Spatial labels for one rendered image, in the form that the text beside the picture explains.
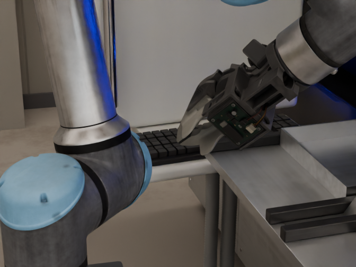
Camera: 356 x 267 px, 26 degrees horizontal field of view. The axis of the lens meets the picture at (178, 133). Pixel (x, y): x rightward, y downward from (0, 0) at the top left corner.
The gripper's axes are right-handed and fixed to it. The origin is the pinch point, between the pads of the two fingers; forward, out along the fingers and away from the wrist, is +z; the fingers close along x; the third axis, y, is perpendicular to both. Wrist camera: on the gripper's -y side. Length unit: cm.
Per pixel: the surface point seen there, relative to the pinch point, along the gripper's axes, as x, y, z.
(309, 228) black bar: 24.1, -1.9, -0.7
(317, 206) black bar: 25.8, -8.8, -0.3
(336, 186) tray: 28.8, -16.1, -1.1
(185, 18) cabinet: 2, -64, 22
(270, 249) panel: 75, -82, 68
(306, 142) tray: 29.5, -36.8, 8.4
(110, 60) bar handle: -6, -48, 33
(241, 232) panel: 76, -100, 84
